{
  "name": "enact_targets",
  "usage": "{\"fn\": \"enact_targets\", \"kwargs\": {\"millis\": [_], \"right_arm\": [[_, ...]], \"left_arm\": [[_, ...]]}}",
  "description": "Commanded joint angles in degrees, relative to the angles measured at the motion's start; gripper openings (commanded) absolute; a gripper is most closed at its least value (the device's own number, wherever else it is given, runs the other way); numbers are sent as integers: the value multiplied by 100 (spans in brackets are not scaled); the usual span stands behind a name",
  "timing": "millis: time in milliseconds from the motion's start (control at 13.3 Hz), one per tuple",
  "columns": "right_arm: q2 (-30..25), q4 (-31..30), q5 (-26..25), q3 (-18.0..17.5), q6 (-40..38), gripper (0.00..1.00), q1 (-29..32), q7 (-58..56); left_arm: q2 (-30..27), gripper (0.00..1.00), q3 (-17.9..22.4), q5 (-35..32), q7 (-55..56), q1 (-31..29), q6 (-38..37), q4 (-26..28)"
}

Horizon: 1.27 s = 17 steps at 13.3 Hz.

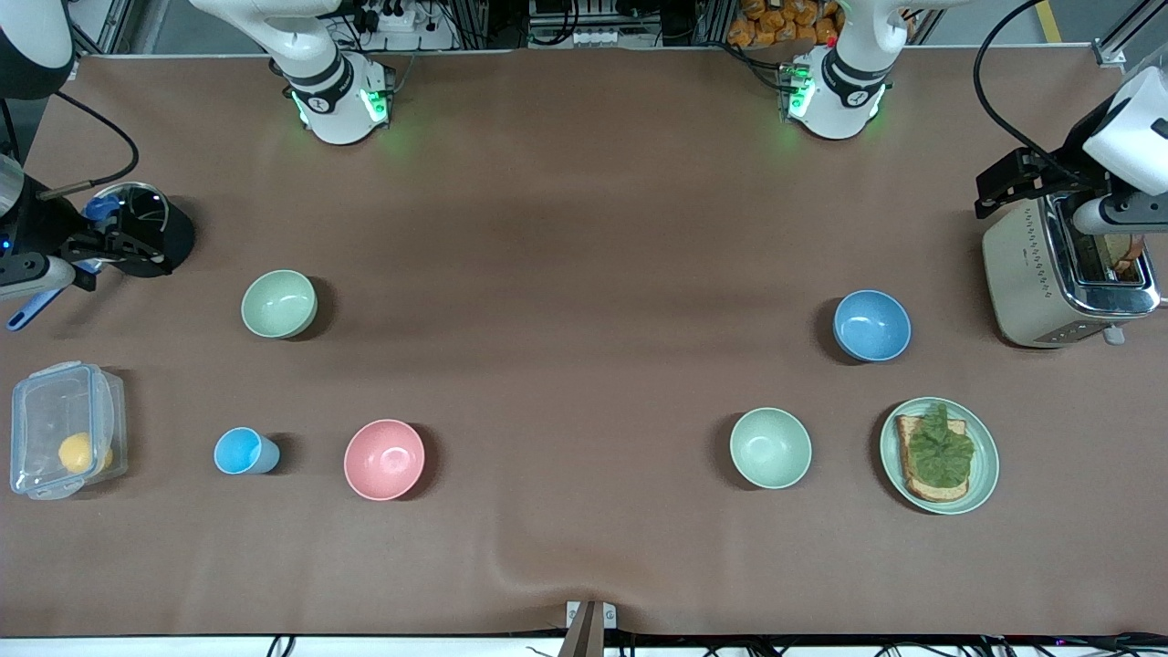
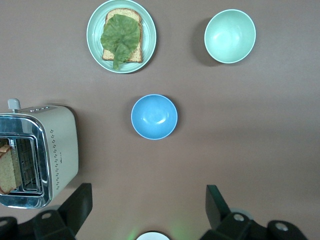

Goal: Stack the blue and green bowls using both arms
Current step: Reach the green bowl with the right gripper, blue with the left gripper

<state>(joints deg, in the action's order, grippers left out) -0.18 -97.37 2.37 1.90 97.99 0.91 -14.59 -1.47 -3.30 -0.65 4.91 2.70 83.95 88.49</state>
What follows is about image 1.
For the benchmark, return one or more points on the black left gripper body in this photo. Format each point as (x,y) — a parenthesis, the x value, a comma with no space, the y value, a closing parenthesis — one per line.
(1064,178)

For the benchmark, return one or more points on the light green bowl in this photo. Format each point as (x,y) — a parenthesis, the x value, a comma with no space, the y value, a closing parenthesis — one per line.
(770,447)
(278,303)

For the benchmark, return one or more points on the blue bowl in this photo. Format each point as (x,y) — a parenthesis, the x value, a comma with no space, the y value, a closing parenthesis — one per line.
(871,325)

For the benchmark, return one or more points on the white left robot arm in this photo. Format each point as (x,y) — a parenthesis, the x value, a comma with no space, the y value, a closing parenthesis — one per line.
(844,91)

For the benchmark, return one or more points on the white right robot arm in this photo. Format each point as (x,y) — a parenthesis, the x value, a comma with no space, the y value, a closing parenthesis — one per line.
(319,82)

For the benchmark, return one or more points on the pink bowl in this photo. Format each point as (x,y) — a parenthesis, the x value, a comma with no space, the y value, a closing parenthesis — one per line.
(383,459)

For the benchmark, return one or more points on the black round utensil holder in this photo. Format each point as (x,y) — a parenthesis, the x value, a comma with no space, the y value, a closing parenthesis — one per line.
(178,233)

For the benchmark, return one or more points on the cream and chrome toaster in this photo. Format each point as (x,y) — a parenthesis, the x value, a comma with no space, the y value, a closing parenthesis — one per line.
(1027,283)

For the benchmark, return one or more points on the blue spatula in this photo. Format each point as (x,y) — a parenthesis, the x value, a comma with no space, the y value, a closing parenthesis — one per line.
(32,310)

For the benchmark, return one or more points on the brown bread slice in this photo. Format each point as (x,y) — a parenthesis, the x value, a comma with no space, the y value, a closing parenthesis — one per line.
(1121,254)

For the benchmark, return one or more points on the clear plastic lidded container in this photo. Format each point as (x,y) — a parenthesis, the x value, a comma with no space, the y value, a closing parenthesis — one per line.
(41,411)

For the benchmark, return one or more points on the yellow fruit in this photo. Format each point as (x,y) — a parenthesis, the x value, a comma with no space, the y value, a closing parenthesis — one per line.
(77,453)

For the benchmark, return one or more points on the blue cup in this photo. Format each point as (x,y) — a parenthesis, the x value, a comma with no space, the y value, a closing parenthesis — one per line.
(239,451)

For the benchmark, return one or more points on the green lettuce leaf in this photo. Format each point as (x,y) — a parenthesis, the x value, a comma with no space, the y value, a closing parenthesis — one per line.
(942,452)

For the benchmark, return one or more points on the light green plate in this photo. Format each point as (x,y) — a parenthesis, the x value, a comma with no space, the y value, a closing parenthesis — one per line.
(984,474)

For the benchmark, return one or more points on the bag of orange buns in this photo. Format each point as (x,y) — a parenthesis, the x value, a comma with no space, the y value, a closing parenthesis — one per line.
(776,23)

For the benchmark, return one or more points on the toasted bread slice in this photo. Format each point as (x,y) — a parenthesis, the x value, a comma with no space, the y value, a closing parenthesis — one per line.
(931,493)

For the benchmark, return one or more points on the white power strip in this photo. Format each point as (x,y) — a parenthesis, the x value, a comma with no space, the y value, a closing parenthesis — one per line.
(392,16)

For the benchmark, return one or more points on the brown table cloth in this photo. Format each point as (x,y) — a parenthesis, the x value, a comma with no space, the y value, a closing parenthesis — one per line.
(584,228)

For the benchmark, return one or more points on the aluminium frame profile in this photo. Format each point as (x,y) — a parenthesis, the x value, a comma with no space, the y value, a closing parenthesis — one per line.
(1127,41)

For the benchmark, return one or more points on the metal table bracket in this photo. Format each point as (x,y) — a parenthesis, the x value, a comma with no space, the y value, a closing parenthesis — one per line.
(590,620)

